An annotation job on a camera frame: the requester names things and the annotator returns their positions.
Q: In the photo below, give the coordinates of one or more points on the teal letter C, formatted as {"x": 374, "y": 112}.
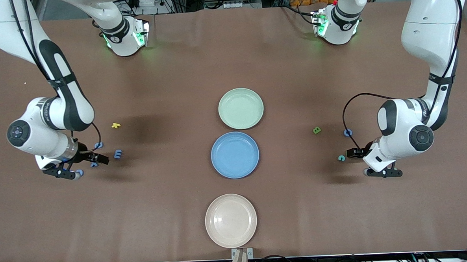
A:
{"x": 339, "y": 158}

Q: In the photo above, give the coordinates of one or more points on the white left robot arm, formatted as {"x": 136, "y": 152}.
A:
{"x": 430, "y": 32}

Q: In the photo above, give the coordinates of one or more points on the blue letter O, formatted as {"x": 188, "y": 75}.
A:
{"x": 345, "y": 133}

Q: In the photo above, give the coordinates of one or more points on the brown paper table cover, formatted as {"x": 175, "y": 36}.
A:
{"x": 340, "y": 221}

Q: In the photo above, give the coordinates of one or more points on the beige plate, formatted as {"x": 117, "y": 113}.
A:
{"x": 230, "y": 221}

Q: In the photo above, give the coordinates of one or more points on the blue letter a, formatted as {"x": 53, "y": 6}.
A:
{"x": 97, "y": 146}

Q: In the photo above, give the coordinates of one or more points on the yellow letter K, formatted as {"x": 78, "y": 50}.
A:
{"x": 116, "y": 125}

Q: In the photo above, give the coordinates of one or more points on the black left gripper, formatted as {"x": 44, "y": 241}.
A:
{"x": 361, "y": 152}

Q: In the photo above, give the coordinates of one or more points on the white power strip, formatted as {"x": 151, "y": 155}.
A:
{"x": 241, "y": 4}
{"x": 145, "y": 0}

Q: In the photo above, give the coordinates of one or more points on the green letter B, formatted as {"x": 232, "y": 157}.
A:
{"x": 316, "y": 130}

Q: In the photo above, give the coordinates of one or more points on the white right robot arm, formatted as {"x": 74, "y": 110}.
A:
{"x": 40, "y": 137}

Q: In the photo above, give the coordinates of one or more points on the blue plate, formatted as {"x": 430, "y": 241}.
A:
{"x": 235, "y": 155}

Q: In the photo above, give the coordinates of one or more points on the blue letter G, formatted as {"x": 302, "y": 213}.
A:
{"x": 81, "y": 173}

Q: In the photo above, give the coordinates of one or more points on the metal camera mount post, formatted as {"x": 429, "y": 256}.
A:
{"x": 242, "y": 260}

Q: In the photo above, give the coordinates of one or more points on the green plate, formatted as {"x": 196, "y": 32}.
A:
{"x": 241, "y": 108}

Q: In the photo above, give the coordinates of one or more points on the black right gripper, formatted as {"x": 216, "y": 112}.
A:
{"x": 85, "y": 154}

